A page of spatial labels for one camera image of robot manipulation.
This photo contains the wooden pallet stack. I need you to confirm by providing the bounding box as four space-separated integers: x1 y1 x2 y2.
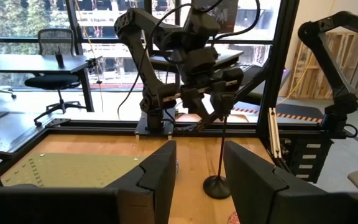
286 30 358 101

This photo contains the black metal candlestick holder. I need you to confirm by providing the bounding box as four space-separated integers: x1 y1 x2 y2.
203 91 237 200

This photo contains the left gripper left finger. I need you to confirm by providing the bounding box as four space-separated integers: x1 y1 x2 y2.
106 139 178 224

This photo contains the yellow hanging cable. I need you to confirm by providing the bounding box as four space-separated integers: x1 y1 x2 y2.
73 0 104 113

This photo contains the yellow cable by pallets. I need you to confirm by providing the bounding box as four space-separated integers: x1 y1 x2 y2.
277 52 316 106

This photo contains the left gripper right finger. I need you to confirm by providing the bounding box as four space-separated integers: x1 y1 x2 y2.
223 140 329 224

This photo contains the pink patterned round tin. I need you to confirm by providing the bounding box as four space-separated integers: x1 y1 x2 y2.
227 211 241 224

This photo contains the green perforated metal shelf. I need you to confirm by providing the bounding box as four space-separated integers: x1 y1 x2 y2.
0 151 149 189

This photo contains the mesh back office chair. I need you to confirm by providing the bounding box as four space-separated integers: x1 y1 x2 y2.
24 27 87 128

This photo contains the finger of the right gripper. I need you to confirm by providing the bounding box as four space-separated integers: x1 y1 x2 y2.
209 81 238 123
180 88 214 127

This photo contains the black office desk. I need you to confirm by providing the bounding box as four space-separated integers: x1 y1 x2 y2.
0 54 95 113

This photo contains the black handheld radio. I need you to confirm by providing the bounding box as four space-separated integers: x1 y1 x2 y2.
55 47 66 69

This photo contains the black drawer cabinet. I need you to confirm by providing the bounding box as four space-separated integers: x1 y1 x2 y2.
280 136 334 184

